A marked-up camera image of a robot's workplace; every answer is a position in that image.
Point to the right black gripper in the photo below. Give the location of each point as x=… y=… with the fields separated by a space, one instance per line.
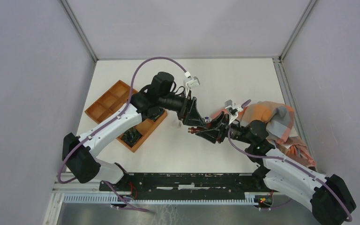
x=217 y=133

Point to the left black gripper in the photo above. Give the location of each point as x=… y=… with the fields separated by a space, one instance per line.
x=188 y=112

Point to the brown water faucet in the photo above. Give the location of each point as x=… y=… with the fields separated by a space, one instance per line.
x=205 y=125

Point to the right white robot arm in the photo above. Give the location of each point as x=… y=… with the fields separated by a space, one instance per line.
x=326 y=197

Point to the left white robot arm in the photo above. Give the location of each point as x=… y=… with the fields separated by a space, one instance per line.
x=80 y=153

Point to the orange grey checkered cloth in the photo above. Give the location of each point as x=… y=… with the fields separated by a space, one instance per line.
x=279 y=120

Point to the orange compartment tray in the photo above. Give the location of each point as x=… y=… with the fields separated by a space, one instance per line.
x=111 y=101

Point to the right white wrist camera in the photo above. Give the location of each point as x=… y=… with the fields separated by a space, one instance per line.
x=233 y=110

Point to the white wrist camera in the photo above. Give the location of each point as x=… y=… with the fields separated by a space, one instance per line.
x=189 y=83
x=233 y=110

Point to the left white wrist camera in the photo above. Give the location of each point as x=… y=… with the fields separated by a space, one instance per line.
x=189 y=83

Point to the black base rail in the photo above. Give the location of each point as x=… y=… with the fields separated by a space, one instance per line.
x=188 y=186

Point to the aluminium frame rail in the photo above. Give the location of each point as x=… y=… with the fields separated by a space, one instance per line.
x=85 y=204

